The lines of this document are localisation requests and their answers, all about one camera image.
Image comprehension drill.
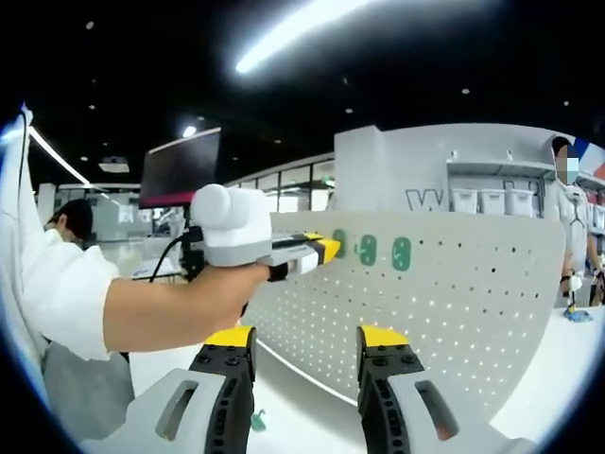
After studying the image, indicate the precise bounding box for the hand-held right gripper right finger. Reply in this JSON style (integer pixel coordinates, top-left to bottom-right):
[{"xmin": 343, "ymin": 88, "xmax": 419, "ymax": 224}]
[{"xmin": 355, "ymin": 323, "xmax": 511, "ymax": 454}]

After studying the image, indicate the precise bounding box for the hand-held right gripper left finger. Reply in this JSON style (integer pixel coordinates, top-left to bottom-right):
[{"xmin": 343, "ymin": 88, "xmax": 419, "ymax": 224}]
[{"xmin": 125, "ymin": 324, "xmax": 259, "ymax": 454}]

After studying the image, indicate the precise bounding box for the white perforated mounting plate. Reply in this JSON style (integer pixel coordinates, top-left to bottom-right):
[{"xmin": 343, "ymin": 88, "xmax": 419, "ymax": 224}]
[{"xmin": 243, "ymin": 210, "xmax": 567, "ymax": 420}]

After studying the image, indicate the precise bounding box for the person's left hand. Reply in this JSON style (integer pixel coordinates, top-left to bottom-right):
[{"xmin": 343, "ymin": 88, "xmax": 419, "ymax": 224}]
[{"xmin": 186, "ymin": 262, "xmax": 273, "ymax": 332}]

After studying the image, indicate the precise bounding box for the black hanging monitor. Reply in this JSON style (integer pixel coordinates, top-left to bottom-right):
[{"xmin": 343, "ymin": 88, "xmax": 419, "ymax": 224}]
[{"xmin": 138, "ymin": 126, "xmax": 223, "ymax": 210}]

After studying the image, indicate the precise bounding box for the grey mesh chair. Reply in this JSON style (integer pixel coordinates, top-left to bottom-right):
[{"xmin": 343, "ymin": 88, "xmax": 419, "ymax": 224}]
[{"xmin": 41, "ymin": 340, "xmax": 137, "ymax": 441}]

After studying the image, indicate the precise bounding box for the ceiling projector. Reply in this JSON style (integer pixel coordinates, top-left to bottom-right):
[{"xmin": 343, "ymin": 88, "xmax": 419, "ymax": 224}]
[{"xmin": 97, "ymin": 155, "xmax": 131, "ymax": 174}]

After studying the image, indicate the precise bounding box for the ceiling light strip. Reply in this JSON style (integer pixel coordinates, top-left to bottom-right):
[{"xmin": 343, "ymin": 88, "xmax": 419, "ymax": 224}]
[{"xmin": 234, "ymin": 0, "xmax": 374, "ymax": 76}]

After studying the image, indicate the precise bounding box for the white storage bin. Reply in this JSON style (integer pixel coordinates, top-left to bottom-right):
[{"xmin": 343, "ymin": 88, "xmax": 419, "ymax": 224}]
[
  {"xmin": 480, "ymin": 188, "xmax": 510, "ymax": 215},
  {"xmin": 509, "ymin": 188, "xmax": 538, "ymax": 218},
  {"xmin": 451, "ymin": 187, "xmax": 479, "ymax": 214}
]

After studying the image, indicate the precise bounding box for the person's white shirt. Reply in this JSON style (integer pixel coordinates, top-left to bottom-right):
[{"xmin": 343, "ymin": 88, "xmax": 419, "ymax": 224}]
[{"xmin": 0, "ymin": 106, "xmax": 124, "ymax": 363}]

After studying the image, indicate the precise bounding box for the blue object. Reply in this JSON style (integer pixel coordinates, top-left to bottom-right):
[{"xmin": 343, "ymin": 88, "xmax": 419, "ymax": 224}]
[{"xmin": 562, "ymin": 306, "xmax": 595, "ymax": 323}]

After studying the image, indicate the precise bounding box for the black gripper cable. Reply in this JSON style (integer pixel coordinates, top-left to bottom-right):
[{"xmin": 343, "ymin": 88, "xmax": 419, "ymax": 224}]
[{"xmin": 149, "ymin": 234, "xmax": 195, "ymax": 284}]

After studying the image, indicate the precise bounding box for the red blue wall banner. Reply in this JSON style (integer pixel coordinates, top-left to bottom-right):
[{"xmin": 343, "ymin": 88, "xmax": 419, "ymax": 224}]
[{"xmin": 574, "ymin": 136, "xmax": 605, "ymax": 179}]

